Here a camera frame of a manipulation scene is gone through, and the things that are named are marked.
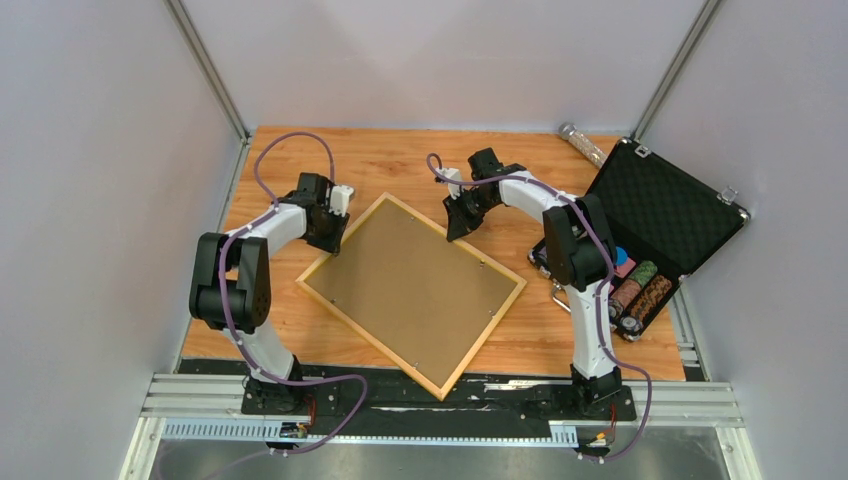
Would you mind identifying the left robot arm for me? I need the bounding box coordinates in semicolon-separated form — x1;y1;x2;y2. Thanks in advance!
188;173;355;414

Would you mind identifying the blue round chip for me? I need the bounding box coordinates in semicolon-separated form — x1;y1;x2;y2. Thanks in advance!
615;247;628;267

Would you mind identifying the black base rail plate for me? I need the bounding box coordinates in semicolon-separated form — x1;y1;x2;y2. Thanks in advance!
173;357;707;442

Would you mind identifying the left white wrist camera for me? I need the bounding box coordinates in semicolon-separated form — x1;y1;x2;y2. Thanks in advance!
329;184;355;217

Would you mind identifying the black aluminium chip case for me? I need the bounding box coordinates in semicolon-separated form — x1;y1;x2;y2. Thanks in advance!
527;137;752;343

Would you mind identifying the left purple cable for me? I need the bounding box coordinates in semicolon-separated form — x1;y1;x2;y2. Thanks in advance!
153;131;369;480

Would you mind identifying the yellow wooden picture frame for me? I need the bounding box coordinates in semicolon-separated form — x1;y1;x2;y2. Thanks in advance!
294;192;529;403

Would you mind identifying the brown cardboard backing board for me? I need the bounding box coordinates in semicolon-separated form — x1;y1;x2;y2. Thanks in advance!
303;199;519;392

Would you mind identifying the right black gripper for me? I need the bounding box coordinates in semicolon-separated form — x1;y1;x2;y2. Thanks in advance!
446;189;500;242

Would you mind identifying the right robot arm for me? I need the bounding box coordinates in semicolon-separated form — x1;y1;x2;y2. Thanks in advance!
426;148;624;419

